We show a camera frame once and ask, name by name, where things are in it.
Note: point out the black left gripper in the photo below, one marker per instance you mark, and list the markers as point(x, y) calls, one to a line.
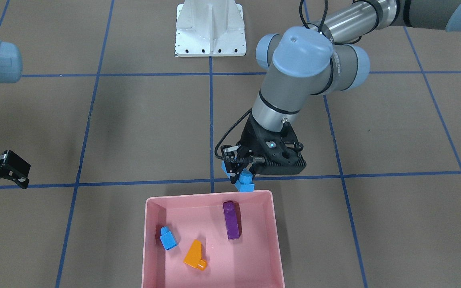
point(249, 140)

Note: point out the long blue block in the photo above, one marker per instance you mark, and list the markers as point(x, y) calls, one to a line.
point(243, 181)

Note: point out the purple block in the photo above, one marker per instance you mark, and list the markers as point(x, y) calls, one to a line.
point(232, 220)

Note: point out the orange block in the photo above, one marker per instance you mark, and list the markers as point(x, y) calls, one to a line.
point(194, 256)

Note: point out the small blue block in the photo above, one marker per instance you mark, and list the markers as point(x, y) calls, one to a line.
point(167, 238)

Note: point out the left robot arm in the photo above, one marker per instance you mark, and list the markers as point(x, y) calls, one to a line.
point(316, 59)

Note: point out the pink plastic box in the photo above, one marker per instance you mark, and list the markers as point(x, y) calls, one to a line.
point(252, 261)

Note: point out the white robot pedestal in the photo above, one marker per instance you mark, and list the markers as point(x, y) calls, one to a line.
point(210, 28)

